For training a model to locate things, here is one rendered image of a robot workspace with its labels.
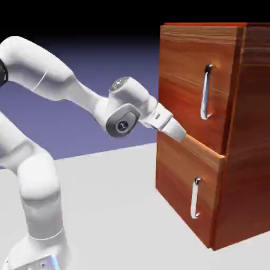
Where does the short curved silver handle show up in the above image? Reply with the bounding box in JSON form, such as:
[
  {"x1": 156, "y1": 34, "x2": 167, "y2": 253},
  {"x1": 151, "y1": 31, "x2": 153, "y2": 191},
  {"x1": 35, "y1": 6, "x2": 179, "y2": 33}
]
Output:
[{"x1": 190, "y1": 177, "x2": 203, "y2": 219}]

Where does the long curved silver handle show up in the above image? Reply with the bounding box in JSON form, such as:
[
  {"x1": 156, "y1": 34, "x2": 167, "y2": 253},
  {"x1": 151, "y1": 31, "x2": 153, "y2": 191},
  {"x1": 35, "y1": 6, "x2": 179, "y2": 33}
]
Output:
[{"x1": 200, "y1": 63, "x2": 215, "y2": 120}]

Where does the large wooden cabinet door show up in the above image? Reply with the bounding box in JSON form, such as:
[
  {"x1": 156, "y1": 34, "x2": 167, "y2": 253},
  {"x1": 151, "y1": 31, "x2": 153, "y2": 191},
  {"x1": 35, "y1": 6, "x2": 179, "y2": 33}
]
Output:
[{"x1": 157, "y1": 25, "x2": 245, "y2": 155}]

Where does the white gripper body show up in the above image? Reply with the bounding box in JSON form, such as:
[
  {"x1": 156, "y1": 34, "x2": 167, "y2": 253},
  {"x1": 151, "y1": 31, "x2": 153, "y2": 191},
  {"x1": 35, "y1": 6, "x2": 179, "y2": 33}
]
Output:
[{"x1": 162, "y1": 117, "x2": 187, "y2": 142}]

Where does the reddish wooden cabinet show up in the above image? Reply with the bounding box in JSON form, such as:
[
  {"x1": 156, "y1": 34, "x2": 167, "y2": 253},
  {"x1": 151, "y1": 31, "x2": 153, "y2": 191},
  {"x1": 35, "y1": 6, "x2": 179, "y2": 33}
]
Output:
[{"x1": 155, "y1": 22, "x2": 270, "y2": 252}]

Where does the small wooden cabinet door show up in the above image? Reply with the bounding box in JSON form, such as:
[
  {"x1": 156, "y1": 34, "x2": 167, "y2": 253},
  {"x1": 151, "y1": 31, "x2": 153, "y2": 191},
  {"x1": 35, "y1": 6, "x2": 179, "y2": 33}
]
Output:
[{"x1": 155, "y1": 132, "x2": 226, "y2": 249}]

